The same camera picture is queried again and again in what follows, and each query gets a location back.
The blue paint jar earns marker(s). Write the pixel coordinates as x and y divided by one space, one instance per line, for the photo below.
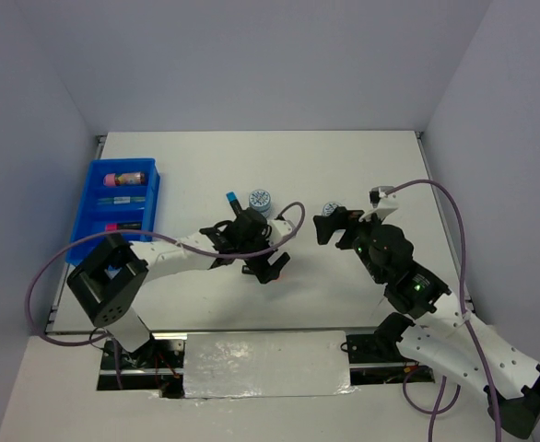
329 208
260 201

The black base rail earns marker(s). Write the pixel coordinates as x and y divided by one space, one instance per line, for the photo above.
370 362

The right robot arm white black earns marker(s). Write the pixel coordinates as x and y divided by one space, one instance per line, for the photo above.
429 326

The blue compartment bin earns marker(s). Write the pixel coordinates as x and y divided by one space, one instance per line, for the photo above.
92 218

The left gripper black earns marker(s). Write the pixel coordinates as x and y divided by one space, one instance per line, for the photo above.
264 270

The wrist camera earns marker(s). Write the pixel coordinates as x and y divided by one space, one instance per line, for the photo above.
383 203
280 229

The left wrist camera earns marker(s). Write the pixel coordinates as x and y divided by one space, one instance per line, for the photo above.
280 229

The blue slim pen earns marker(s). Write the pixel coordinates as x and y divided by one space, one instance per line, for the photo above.
121 200

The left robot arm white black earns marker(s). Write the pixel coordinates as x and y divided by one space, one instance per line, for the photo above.
107 281

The pink cap pencil tube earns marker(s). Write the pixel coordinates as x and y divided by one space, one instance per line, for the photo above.
125 179

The blue cap black highlighter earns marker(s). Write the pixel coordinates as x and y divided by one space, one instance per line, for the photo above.
234 203

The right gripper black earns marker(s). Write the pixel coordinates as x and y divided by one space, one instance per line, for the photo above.
339 219

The pink cap black highlighter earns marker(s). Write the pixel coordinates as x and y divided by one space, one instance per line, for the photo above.
122 226

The silver foil plate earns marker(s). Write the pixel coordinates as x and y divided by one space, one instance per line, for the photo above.
272 364

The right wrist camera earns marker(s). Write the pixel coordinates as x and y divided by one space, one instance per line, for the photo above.
383 203

